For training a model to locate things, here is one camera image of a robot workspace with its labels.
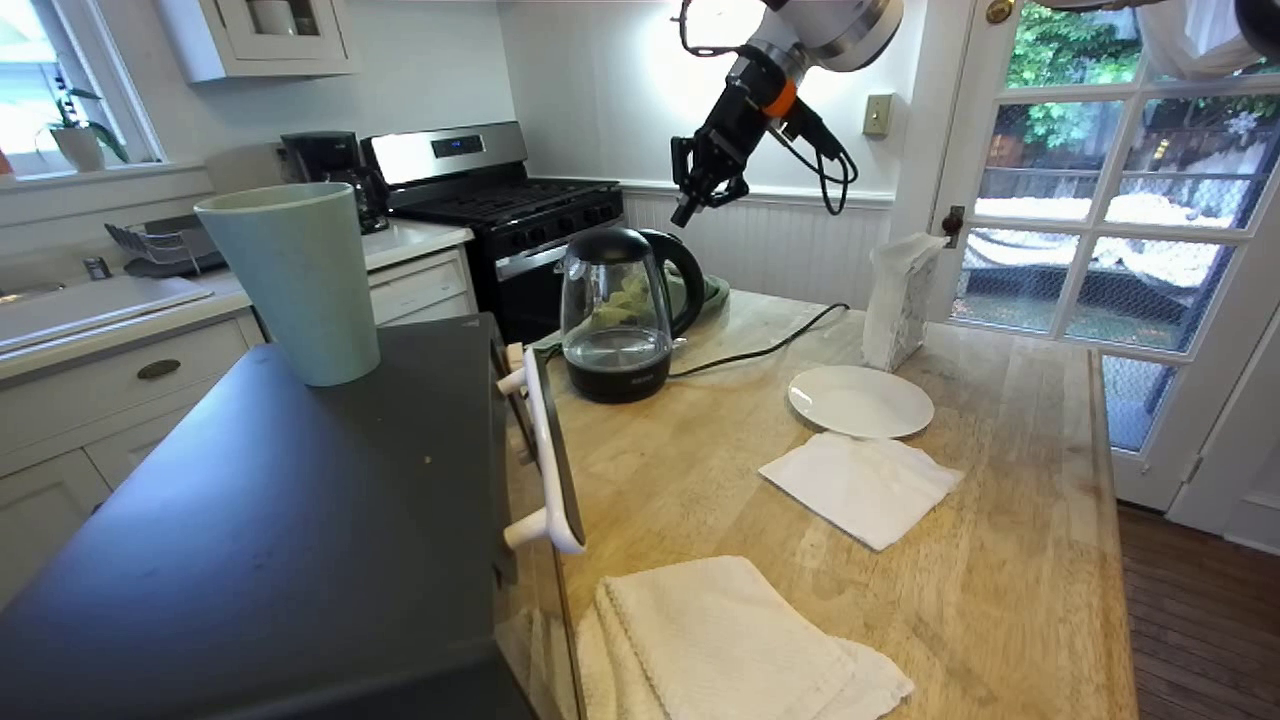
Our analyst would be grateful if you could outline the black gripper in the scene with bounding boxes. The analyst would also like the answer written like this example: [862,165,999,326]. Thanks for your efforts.
[670,49,796,229]

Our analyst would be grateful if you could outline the glass electric kettle black handle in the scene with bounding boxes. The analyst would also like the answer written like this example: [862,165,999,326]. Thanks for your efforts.
[557,224,708,409]

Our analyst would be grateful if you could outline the green knitted cloth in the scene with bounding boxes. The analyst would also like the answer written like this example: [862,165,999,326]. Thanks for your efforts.
[601,270,727,325]

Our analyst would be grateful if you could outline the black stainless gas stove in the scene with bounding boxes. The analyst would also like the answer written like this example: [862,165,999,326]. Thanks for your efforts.
[365,120,623,338]

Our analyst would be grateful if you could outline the round white plate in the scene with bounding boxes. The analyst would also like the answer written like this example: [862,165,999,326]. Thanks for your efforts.
[789,362,937,438]

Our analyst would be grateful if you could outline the white paper napkin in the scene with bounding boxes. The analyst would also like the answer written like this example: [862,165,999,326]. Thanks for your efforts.
[758,431,959,550]

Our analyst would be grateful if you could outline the black coffee maker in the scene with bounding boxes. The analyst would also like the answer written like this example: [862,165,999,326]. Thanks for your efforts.
[279,130,382,233]

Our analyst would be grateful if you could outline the white glass panel door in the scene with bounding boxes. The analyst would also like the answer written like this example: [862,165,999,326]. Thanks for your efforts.
[921,0,1280,513]

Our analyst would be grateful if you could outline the light green plastic cup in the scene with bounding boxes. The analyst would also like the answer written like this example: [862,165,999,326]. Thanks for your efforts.
[195,181,378,387]

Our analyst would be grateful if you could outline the cream folded cloth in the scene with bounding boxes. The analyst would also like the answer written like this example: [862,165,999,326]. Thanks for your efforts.
[576,556,915,720]

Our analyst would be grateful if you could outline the dish rack on counter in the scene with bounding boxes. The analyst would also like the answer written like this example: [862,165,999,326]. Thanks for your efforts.
[106,215,224,279]

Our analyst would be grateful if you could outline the dark grey cabinet top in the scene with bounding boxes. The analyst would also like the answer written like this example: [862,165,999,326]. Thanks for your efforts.
[0,314,532,720]

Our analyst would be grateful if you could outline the potted plant on windowsill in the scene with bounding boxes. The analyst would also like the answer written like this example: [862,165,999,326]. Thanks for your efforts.
[48,71,129,171]

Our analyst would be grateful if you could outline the white lower kitchen cabinets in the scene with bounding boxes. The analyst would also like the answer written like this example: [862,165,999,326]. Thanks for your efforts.
[0,215,479,616]

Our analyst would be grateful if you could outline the black kettle power cord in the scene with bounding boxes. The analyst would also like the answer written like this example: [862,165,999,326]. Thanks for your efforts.
[669,301,846,381]

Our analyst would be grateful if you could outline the wall light switch plate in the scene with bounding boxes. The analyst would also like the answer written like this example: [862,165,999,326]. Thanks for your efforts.
[862,92,896,140]

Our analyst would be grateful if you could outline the white towel bar handle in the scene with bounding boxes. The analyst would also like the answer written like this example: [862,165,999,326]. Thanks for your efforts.
[496,343,585,556]

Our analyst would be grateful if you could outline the white upper wall cabinet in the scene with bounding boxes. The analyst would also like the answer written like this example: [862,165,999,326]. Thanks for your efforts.
[154,0,351,83]

